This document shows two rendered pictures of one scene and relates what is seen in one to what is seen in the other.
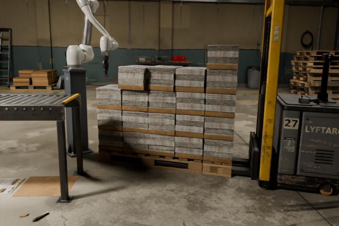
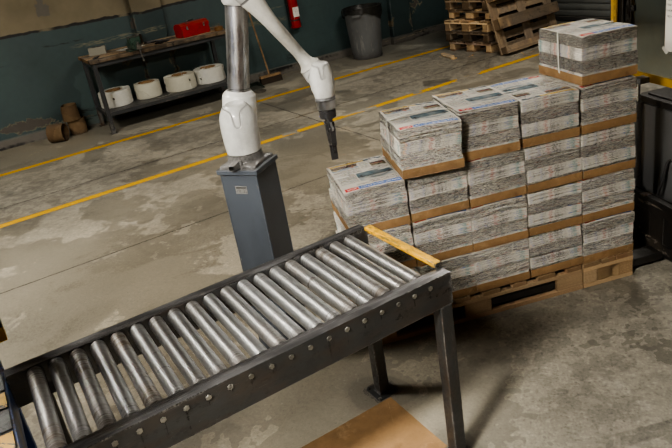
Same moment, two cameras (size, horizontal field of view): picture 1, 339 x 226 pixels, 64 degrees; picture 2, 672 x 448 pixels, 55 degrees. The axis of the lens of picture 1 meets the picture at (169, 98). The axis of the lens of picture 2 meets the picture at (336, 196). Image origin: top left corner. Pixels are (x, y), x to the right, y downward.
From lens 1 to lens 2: 205 cm
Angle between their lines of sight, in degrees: 26
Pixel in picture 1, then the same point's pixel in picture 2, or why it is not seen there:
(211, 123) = (594, 190)
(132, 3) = not seen: outside the picture
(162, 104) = (498, 184)
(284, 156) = not seen: outside the picture
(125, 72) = (418, 138)
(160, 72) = (487, 117)
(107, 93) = (373, 197)
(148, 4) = not seen: outside the picture
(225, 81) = (617, 102)
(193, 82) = (559, 120)
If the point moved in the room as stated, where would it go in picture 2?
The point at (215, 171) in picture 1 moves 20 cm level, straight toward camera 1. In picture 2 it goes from (605, 275) to (632, 293)
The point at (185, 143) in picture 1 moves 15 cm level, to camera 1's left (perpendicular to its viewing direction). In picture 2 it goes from (549, 244) to (526, 255)
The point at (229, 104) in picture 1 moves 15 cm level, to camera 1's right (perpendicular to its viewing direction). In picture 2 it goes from (624, 144) to (646, 136)
